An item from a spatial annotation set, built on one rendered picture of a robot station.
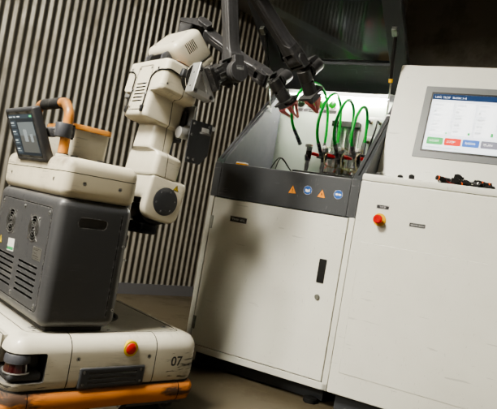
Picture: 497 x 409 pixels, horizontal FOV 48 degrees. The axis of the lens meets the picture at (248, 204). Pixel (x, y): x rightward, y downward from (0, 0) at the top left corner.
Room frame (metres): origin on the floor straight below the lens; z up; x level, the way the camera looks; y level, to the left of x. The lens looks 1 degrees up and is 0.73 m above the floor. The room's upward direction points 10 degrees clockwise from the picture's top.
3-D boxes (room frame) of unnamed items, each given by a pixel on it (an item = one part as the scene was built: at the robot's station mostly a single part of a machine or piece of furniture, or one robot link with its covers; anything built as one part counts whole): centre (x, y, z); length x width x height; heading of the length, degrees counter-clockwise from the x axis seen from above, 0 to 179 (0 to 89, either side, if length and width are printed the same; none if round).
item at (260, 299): (2.48, -0.13, 0.44); 0.65 x 0.02 x 0.68; 64
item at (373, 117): (2.83, -0.58, 1.20); 0.13 x 0.03 x 0.31; 64
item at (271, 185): (2.49, -0.14, 0.87); 0.62 x 0.04 x 0.16; 64
